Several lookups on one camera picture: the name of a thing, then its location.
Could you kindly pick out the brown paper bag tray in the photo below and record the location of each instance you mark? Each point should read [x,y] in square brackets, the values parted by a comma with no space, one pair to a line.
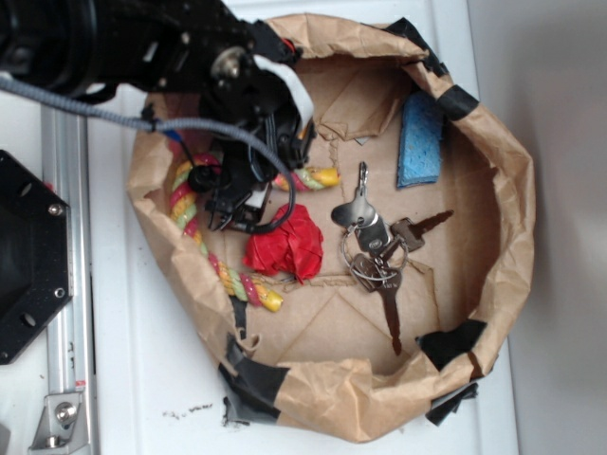
[325,360]

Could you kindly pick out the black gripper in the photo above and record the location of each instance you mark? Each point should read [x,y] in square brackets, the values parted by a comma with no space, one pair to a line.
[250,85]

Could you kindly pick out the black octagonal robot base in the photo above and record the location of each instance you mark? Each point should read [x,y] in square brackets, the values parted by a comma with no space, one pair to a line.
[35,275]

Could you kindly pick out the red crumpled cloth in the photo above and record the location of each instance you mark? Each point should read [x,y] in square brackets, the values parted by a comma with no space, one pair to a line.
[295,247]

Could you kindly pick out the metal corner bracket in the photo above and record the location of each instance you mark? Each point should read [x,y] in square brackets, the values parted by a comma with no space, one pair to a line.
[62,428]

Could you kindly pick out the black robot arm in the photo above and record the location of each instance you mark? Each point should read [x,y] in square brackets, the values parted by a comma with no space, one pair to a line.
[74,55]

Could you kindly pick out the bunch of metal keys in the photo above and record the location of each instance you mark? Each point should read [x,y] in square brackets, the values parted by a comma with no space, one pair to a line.
[376,253]

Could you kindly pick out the blue sponge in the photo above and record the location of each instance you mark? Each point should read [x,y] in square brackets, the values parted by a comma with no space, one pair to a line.
[419,160]

